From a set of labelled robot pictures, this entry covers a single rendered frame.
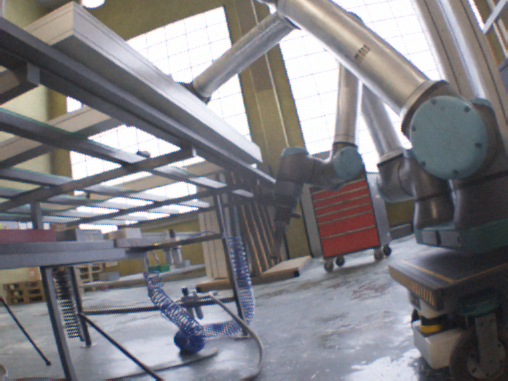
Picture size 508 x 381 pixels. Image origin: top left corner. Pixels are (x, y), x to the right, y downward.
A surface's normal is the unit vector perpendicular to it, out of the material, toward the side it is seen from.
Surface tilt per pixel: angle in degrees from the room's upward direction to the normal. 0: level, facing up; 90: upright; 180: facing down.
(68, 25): 90
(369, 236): 90
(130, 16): 90
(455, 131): 94
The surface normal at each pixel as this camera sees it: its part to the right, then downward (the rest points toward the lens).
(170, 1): -0.22, -0.12
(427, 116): -0.64, 0.07
